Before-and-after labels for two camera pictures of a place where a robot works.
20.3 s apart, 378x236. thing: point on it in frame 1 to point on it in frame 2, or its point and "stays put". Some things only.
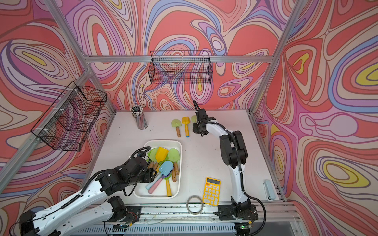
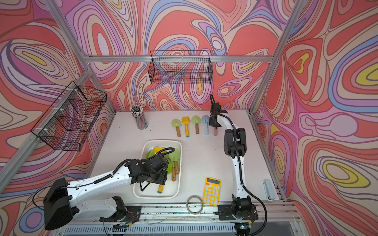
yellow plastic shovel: x=186 y=120 stays put
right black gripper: x=196 y=130 to x=212 y=123
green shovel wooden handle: x=194 y=118 stays put
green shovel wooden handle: x=176 y=123 stays put
